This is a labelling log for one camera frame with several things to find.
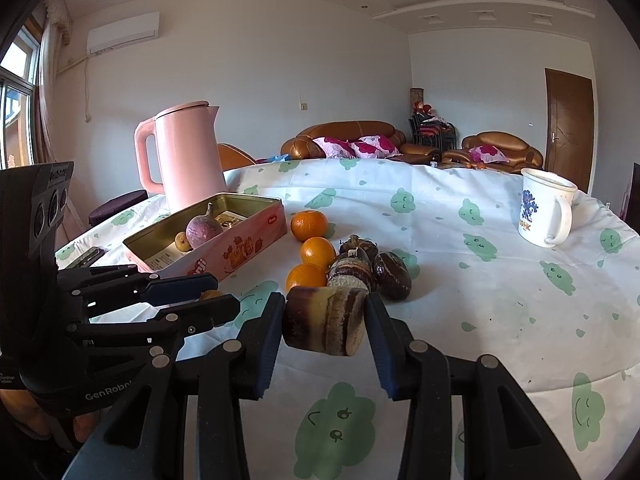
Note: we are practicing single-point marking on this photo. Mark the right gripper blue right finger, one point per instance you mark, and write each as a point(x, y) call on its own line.
point(384, 343)

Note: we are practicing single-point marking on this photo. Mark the orange tangerine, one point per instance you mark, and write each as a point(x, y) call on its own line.
point(305, 275)
point(307, 224)
point(318, 251)

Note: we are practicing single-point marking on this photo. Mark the purple round turnip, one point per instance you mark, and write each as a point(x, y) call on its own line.
point(203, 228)

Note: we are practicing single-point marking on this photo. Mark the white air conditioner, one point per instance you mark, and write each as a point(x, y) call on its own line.
point(121, 34)

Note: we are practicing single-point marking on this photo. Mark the small brown potato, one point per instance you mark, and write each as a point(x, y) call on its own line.
point(181, 242)

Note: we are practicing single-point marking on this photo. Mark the dark purple stool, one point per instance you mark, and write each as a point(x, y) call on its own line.
point(116, 205)

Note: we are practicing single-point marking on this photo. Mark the white cloud-print tablecloth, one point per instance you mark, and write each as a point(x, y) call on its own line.
point(564, 321)

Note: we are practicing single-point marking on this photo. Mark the white printed mug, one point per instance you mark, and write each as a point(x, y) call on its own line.
point(546, 208)

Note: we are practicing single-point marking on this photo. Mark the window with frame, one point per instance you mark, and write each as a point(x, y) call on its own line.
point(19, 70)

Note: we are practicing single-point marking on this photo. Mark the stacked dark chairs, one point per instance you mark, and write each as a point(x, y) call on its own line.
point(428, 129)

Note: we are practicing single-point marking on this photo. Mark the pink tin box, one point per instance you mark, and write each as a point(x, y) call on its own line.
point(250, 224)

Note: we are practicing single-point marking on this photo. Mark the brown wooden door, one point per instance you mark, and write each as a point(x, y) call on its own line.
point(570, 140)

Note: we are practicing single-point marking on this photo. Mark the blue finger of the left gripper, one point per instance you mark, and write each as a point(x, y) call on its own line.
point(200, 316)
point(164, 291)

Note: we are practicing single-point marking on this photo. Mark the pink electric kettle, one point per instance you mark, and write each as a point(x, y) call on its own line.
point(187, 153)

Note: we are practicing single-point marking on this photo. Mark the brown leather sofa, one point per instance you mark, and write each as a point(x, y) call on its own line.
point(331, 140)

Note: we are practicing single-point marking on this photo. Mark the black smartphone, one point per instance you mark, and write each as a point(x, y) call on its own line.
point(87, 258)

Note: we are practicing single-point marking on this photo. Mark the left hand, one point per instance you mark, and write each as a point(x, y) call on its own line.
point(22, 406)

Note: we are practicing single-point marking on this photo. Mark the pink flowered pillow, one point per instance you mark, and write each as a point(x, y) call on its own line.
point(488, 154)
point(369, 147)

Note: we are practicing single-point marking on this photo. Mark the dark brown taro root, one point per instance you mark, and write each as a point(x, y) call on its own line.
point(391, 276)

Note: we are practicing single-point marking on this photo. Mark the brown leather armchair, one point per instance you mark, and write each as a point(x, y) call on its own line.
point(521, 154)

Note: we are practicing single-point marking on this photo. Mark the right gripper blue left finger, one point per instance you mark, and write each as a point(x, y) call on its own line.
point(269, 337)

